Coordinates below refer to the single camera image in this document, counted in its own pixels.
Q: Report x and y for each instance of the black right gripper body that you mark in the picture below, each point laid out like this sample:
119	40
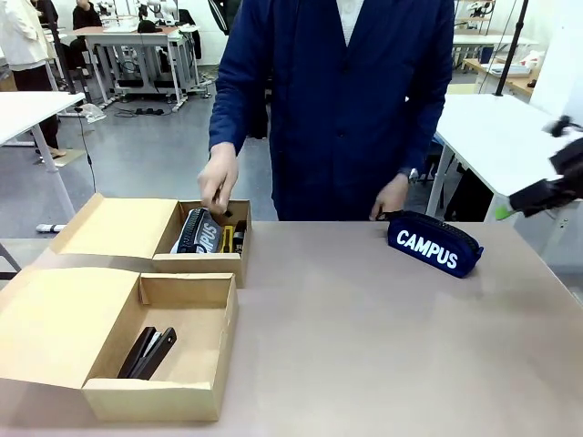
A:
555	191

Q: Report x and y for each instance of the blue CAMPUS pencil case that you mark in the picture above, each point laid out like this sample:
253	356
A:
467	266

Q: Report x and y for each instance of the yellow utility knife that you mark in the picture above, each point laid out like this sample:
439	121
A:
226	239

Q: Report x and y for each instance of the gray CAMPUS pencil case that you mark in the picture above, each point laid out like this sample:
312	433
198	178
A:
200	234

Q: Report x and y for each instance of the black stapler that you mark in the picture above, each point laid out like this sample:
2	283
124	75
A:
146	355

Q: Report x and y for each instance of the small cardboard box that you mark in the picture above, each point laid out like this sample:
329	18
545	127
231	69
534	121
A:
114	227

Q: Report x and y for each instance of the large cardboard box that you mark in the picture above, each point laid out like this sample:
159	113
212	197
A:
45	318

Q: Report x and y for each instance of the person's left hand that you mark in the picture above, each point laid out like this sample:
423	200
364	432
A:
391	198

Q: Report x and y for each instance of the person's right hand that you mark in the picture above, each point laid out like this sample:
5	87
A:
221	168

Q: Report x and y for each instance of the white table with rounded corner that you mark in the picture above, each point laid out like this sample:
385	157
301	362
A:
492	136

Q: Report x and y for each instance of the silver wrist watch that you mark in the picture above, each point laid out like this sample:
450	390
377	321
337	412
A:
413	174

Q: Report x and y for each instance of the wooden table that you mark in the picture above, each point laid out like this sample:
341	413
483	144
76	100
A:
514	84

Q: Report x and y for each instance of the white tray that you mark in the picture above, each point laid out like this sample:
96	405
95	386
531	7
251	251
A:
510	69

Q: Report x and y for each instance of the black tripod pole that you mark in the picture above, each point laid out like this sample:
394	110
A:
512	50

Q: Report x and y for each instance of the long white desk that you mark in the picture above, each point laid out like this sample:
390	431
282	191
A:
492	40

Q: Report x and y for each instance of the person in blue coat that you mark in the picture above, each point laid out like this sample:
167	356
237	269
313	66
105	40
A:
341	114

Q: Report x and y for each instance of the person in black striped jacket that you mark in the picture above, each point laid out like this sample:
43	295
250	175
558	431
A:
223	13

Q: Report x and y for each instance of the black hanging jacket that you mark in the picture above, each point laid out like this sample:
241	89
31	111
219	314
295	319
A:
191	32

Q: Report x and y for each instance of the black power strip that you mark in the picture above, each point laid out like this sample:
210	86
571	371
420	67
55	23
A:
149	111

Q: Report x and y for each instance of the brown-top table with gray legs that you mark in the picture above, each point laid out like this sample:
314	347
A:
127	38

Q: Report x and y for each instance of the clear plastic bag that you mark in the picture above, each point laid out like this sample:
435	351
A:
95	113

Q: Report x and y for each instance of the white power strip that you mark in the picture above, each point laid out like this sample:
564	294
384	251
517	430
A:
50	227

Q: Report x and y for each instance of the person in black clothes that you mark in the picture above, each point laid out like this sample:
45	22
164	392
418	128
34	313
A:
86	18

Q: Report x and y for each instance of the thin black pole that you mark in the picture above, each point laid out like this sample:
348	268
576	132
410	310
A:
60	45

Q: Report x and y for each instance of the white table with white leg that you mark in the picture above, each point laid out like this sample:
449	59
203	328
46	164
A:
27	114

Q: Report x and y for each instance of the person in cream jacket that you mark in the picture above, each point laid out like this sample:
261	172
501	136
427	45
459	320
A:
18	36

